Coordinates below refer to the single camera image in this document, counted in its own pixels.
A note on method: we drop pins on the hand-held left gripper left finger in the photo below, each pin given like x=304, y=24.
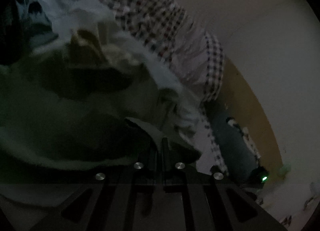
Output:
x=150, y=171

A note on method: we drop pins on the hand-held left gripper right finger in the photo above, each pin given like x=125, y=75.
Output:
x=166, y=171

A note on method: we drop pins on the teal printed cloth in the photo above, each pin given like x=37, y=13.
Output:
x=225, y=141

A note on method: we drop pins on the yellow wooden bed board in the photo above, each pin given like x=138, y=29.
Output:
x=250, y=111

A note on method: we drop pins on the white crumpled garment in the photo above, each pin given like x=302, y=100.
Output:
x=82, y=13

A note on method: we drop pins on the light green garment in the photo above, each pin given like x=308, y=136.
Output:
x=62, y=121

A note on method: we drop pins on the small checked cloth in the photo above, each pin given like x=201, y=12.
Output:
x=150, y=13

